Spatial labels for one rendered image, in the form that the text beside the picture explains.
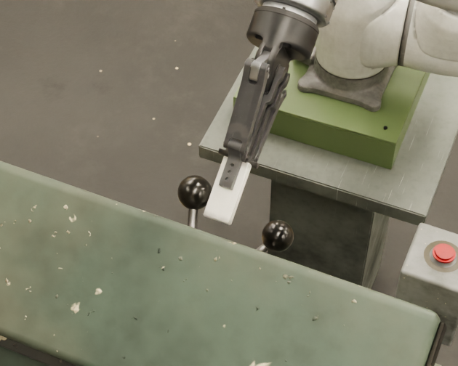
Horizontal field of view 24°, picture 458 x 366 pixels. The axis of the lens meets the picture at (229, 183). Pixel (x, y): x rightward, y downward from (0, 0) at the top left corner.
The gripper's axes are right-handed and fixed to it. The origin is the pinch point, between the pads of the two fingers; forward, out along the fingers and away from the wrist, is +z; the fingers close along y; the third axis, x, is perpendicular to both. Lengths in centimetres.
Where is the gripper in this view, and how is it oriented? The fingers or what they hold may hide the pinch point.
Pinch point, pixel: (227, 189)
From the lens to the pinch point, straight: 114.7
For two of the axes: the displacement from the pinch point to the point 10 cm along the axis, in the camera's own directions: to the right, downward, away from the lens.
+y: 2.1, 1.5, 9.7
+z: -3.3, 9.4, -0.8
